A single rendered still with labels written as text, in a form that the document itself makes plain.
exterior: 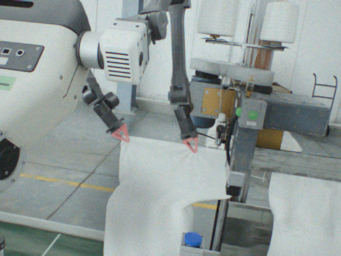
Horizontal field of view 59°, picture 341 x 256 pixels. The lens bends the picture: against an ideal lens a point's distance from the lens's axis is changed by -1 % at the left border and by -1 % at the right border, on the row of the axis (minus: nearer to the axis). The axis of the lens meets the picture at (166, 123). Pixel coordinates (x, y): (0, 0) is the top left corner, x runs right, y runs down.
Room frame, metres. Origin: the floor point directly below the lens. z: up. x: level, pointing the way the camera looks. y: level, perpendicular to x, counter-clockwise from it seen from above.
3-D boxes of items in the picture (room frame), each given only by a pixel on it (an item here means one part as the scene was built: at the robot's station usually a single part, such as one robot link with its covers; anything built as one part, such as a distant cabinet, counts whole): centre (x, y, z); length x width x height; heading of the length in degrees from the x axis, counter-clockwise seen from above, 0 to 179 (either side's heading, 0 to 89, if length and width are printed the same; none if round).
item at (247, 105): (0.98, -0.27, 1.29); 0.08 x 0.05 x 0.09; 84
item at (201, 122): (1.51, -0.17, 1.21); 0.15 x 0.15 x 0.25
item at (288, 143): (3.95, -1.49, 0.32); 0.66 x 0.43 x 0.15; 81
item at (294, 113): (1.11, -0.40, 1.21); 0.30 x 0.25 x 0.30; 84
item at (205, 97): (1.42, -0.23, 1.23); 0.28 x 0.07 x 0.16; 84
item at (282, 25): (1.33, -0.42, 1.61); 0.15 x 0.14 x 0.17; 84
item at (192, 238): (0.90, -0.13, 0.84); 0.06 x 0.06 x 0.02
